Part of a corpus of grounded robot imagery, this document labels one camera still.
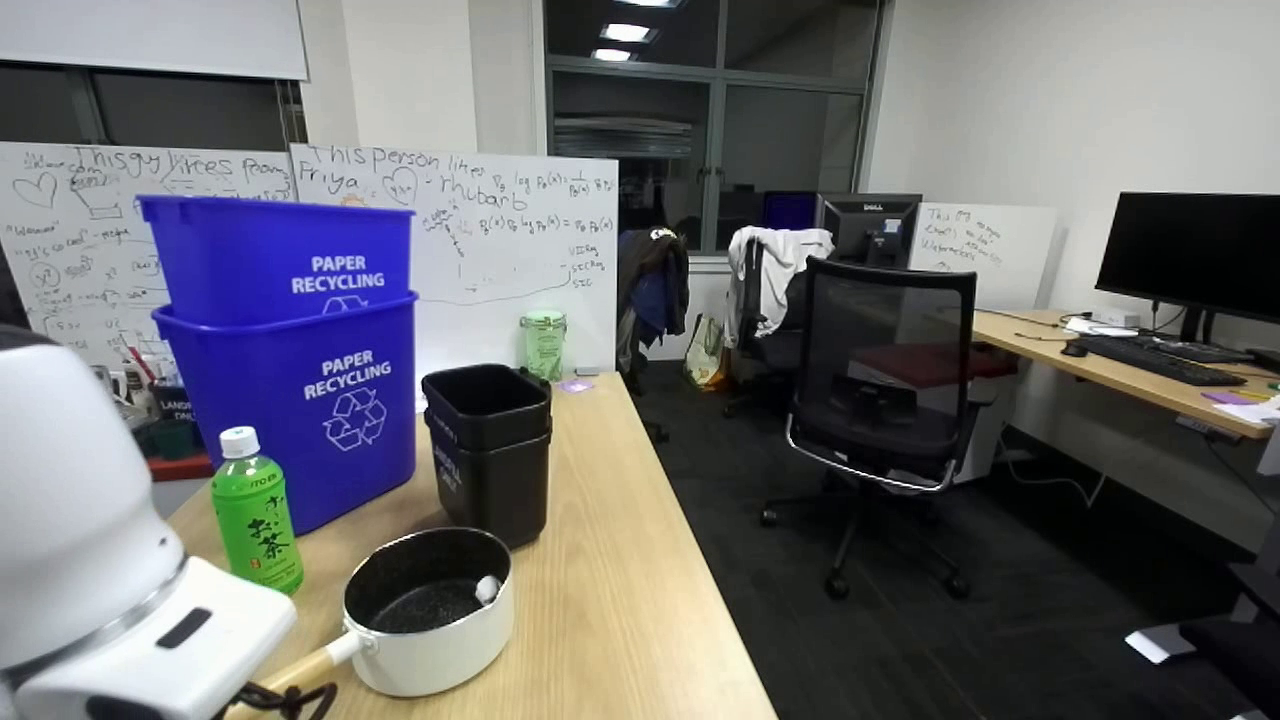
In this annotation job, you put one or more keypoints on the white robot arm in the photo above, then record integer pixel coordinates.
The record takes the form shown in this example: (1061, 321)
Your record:
(80, 545)

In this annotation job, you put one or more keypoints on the yellow green bag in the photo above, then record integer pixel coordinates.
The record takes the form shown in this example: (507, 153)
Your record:
(709, 353)

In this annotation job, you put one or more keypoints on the dark jacket on chair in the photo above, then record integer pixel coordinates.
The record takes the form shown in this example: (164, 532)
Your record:
(654, 287)

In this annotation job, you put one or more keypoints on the green wipes canister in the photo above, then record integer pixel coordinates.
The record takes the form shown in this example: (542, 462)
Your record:
(542, 346)

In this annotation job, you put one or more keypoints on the white jacket on chair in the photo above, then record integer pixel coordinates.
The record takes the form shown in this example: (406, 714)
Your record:
(787, 264)

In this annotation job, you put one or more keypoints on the whiteboard with rhubarb writing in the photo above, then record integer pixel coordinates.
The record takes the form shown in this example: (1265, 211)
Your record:
(513, 243)

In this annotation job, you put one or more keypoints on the black mesh office chair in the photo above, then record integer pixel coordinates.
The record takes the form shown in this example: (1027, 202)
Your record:
(882, 374)

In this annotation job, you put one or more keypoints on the small dark computer monitor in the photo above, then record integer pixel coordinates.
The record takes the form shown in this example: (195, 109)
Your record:
(875, 229)

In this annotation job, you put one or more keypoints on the small white object in saucepan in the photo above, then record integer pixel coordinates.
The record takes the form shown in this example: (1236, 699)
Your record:
(485, 589)

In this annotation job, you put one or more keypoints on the blue paper recycling bin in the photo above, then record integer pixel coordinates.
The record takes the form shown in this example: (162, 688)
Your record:
(314, 404)
(274, 263)

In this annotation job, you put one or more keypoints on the small whiteboard with notes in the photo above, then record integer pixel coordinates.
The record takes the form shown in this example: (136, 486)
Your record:
(995, 255)

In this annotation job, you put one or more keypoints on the green tea bottle white cap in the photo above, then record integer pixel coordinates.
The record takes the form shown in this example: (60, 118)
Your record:
(257, 512)

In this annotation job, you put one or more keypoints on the wooden office desk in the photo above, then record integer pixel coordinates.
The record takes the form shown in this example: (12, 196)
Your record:
(1132, 381)

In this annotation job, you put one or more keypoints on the black keyboard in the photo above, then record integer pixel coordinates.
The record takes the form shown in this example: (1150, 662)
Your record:
(1153, 362)

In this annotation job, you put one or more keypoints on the large black computer monitor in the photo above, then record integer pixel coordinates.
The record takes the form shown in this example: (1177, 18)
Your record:
(1187, 255)

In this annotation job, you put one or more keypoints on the whiteboard with handwriting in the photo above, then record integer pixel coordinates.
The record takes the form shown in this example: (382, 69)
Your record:
(73, 243)

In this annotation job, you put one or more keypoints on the white roller blind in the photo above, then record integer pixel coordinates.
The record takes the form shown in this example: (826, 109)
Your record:
(146, 32)

